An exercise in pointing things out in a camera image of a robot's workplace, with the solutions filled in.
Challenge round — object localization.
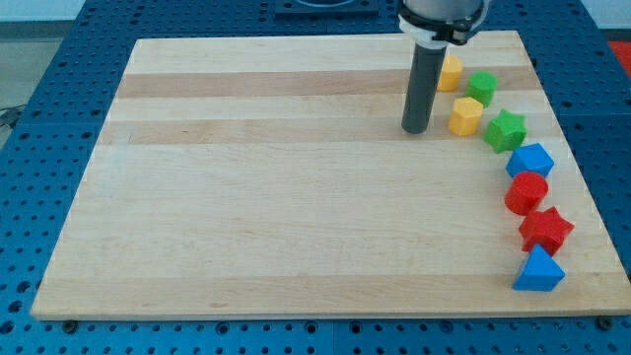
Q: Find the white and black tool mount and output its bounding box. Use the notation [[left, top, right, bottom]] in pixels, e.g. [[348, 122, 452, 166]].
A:
[[397, 4, 490, 49]]

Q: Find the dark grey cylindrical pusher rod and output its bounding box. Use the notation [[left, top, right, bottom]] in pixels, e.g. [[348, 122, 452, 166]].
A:
[[401, 44, 446, 134]]

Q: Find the yellow hexagon block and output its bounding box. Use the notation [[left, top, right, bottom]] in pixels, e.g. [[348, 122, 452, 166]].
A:
[[448, 97, 484, 136]]

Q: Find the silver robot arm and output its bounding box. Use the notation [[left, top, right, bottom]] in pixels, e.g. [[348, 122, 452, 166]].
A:
[[397, 0, 491, 134]]

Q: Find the blue hexagon block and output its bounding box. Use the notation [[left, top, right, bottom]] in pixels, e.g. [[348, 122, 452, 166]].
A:
[[505, 143, 554, 178]]

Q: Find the yellow cylinder block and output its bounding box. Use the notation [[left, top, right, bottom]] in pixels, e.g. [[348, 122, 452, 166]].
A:
[[438, 54, 463, 92]]

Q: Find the green cylinder block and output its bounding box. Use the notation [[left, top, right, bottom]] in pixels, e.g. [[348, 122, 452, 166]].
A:
[[464, 71, 498, 107]]

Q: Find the green star block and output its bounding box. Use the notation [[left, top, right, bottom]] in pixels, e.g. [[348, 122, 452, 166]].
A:
[[483, 109, 527, 154]]

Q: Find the red cylinder block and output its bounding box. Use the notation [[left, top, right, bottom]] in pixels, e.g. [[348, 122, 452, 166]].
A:
[[504, 172, 549, 216]]

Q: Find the red star block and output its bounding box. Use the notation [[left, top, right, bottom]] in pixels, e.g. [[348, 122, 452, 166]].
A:
[[519, 207, 575, 256]]

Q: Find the wooden board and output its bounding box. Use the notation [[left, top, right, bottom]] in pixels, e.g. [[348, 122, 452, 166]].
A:
[[32, 31, 630, 320]]

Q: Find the blue triangle block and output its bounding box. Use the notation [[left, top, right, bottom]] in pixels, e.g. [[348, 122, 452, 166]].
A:
[[512, 245, 566, 292]]

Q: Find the dark blue base plate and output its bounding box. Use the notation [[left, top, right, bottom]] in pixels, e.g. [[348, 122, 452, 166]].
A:
[[272, 0, 380, 18]]

